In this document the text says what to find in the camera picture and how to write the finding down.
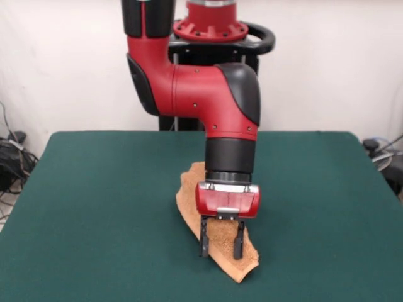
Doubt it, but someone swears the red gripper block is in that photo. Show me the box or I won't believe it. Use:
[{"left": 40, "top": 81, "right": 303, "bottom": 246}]
[{"left": 195, "top": 181, "right": 261, "bottom": 260}]

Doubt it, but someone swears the orange terry towel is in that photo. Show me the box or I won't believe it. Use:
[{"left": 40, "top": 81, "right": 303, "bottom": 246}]
[{"left": 175, "top": 161, "right": 261, "bottom": 284}]

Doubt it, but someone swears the dark green table cloth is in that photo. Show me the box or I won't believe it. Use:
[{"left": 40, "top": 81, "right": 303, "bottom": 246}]
[{"left": 0, "top": 131, "right": 403, "bottom": 302}]

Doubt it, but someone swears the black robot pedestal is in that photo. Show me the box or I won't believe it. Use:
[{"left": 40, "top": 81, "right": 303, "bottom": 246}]
[{"left": 159, "top": 20, "right": 276, "bottom": 131}]

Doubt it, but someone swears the black cable tangle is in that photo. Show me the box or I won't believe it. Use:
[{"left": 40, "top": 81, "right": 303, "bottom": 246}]
[{"left": 0, "top": 100, "right": 40, "bottom": 221}]

